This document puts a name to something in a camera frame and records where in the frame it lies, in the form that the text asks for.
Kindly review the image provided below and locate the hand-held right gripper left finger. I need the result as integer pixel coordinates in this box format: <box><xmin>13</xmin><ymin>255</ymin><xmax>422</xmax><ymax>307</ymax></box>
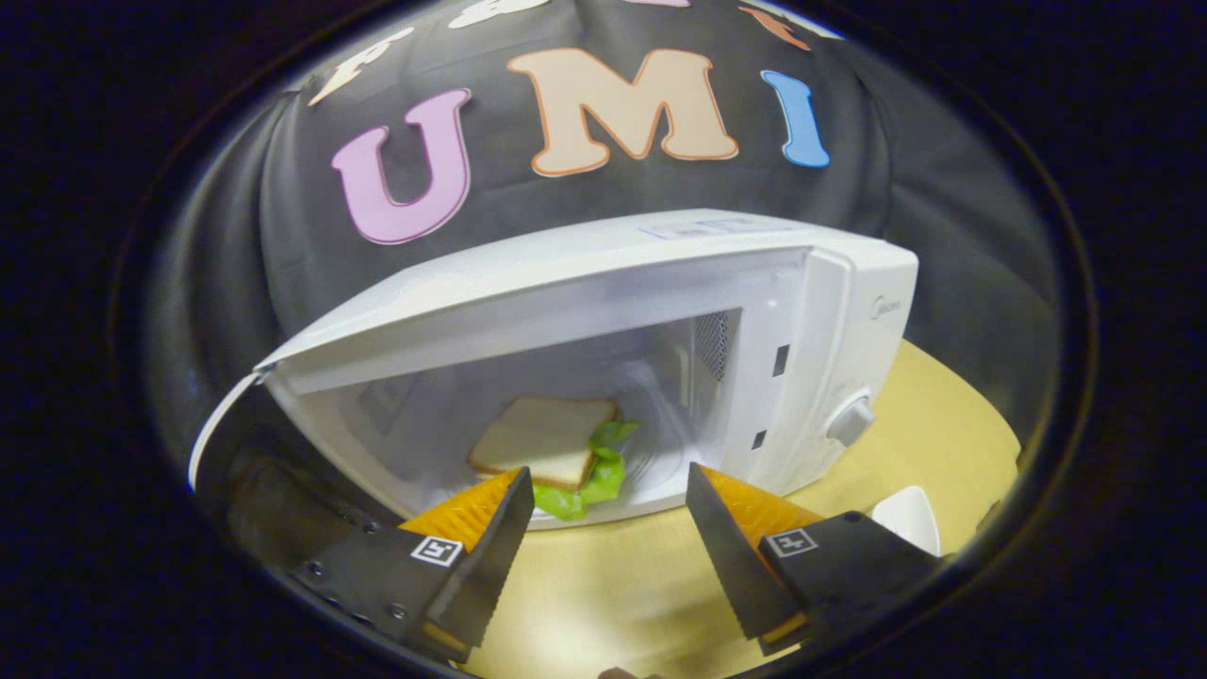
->
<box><xmin>292</xmin><ymin>466</ymin><xmax>536</xmax><ymax>661</ymax></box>

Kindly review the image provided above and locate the sandwich with green lettuce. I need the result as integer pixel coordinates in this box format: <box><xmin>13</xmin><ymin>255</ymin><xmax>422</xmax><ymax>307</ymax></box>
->
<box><xmin>467</xmin><ymin>396</ymin><xmax>642</xmax><ymax>522</ymax></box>

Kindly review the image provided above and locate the white plate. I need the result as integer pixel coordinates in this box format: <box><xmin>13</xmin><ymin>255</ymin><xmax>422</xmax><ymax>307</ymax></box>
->
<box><xmin>872</xmin><ymin>486</ymin><xmax>942</xmax><ymax>557</ymax></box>

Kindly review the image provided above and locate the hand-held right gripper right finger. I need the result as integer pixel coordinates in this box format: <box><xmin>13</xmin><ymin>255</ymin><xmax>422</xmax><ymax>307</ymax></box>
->
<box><xmin>686</xmin><ymin>462</ymin><xmax>944</xmax><ymax>656</ymax></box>

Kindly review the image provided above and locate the white microwave oven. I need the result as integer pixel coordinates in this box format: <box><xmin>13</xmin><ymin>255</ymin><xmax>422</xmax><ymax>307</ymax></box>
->
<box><xmin>189</xmin><ymin>209</ymin><xmax>919</xmax><ymax>567</ymax></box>

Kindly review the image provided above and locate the black backdrop cloth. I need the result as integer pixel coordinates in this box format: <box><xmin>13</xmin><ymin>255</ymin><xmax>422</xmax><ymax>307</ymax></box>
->
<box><xmin>141</xmin><ymin>0</ymin><xmax>1062</xmax><ymax>529</ymax></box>

